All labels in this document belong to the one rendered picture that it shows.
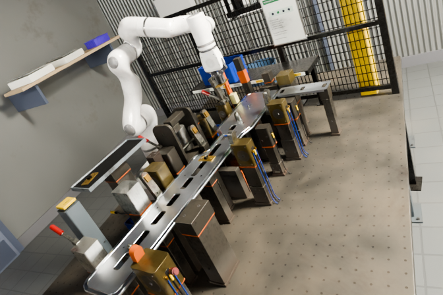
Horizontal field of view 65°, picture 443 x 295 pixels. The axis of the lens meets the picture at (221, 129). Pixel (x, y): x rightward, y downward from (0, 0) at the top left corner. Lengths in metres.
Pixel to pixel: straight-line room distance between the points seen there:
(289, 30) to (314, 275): 1.46
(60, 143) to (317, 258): 3.67
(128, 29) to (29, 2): 3.17
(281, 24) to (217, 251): 1.45
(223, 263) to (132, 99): 0.98
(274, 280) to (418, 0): 3.37
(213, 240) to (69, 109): 3.61
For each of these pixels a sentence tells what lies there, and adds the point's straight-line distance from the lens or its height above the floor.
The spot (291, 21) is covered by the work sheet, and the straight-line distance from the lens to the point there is 2.23.
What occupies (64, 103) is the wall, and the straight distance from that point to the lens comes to 4.67.
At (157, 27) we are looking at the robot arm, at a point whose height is 1.59.
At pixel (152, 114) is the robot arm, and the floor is 1.15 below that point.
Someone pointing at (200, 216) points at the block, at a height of 1.02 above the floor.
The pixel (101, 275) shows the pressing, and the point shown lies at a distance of 1.32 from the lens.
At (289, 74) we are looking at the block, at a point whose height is 1.05.
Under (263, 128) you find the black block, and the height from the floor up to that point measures 0.99.
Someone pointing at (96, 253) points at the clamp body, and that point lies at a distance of 1.39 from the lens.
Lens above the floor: 1.73
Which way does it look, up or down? 24 degrees down
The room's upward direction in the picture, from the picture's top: 24 degrees counter-clockwise
